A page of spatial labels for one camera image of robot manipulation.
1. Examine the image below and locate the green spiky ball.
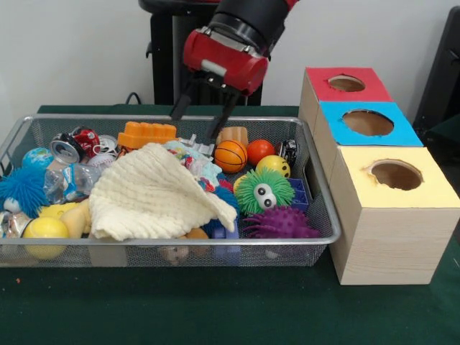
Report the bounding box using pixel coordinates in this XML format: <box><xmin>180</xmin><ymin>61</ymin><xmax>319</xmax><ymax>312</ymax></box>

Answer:
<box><xmin>235</xmin><ymin>169</ymin><xmax>296</xmax><ymax>216</ymax></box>

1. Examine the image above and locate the light blue spiky ball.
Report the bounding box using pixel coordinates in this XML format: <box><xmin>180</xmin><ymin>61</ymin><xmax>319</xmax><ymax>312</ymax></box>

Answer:
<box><xmin>0</xmin><ymin>167</ymin><xmax>50</xmax><ymax>219</ymax></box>

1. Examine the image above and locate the dark green table cloth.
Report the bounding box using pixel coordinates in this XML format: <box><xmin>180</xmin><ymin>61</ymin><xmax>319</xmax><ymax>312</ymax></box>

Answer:
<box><xmin>423</xmin><ymin>114</ymin><xmax>460</xmax><ymax>170</ymax></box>
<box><xmin>0</xmin><ymin>103</ymin><xmax>460</xmax><ymax>345</ymax></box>

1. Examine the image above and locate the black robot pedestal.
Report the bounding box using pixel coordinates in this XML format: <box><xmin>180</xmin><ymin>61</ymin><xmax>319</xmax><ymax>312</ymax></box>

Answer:
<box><xmin>138</xmin><ymin>0</ymin><xmax>265</xmax><ymax>106</ymax></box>

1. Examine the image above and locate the silver mesh bin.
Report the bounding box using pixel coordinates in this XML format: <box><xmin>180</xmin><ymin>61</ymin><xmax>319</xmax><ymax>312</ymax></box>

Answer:
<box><xmin>0</xmin><ymin>114</ymin><xmax>342</xmax><ymax>267</ymax></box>

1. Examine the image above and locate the mint green cloth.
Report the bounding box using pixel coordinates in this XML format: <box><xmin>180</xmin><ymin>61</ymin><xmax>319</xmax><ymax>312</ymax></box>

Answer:
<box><xmin>163</xmin><ymin>140</ymin><xmax>224</xmax><ymax>184</ymax></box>

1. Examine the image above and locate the wooden box with three holes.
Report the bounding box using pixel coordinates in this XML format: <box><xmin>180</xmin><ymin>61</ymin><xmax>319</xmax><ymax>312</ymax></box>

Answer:
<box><xmin>298</xmin><ymin>66</ymin><xmax>460</xmax><ymax>286</ymax></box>

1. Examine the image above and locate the yellow smiley ball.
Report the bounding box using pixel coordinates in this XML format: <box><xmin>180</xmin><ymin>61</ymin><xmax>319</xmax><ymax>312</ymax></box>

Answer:
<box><xmin>255</xmin><ymin>155</ymin><xmax>291</xmax><ymax>179</ymax></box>

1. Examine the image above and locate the small orange basketball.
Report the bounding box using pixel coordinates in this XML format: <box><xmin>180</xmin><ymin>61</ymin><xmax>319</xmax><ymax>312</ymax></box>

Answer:
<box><xmin>214</xmin><ymin>139</ymin><xmax>249</xmax><ymax>173</ymax></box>

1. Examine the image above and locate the blue toy brick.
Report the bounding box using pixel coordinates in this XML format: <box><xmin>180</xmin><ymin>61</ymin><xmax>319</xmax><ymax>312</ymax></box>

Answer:
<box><xmin>287</xmin><ymin>178</ymin><xmax>312</xmax><ymax>213</ymax></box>

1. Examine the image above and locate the purple knobbly ball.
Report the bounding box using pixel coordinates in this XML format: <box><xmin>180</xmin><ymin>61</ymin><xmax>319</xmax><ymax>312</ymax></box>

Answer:
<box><xmin>242</xmin><ymin>205</ymin><xmax>321</xmax><ymax>239</ymax></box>

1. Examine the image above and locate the orange toy brick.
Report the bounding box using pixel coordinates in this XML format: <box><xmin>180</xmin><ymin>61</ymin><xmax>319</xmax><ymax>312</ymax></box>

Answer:
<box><xmin>117</xmin><ymin>121</ymin><xmax>179</xmax><ymax>149</ymax></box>

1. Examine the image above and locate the red-orange ball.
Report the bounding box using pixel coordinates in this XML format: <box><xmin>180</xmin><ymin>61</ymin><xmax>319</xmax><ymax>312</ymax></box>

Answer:
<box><xmin>247</xmin><ymin>139</ymin><xmax>276</xmax><ymax>166</ymax></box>

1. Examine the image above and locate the black chair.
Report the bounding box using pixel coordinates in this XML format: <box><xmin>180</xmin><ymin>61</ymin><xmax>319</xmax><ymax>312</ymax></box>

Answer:
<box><xmin>413</xmin><ymin>6</ymin><xmax>460</xmax><ymax>125</ymax></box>

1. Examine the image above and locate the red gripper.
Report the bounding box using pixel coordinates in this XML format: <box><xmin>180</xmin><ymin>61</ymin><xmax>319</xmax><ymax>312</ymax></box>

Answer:
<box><xmin>169</xmin><ymin>30</ymin><xmax>270</xmax><ymax>140</ymax></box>

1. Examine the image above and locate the cream white cloth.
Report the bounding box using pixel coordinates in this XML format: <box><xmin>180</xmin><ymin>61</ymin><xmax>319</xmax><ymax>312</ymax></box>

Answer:
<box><xmin>88</xmin><ymin>142</ymin><xmax>238</xmax><ymax>241</ymax></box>

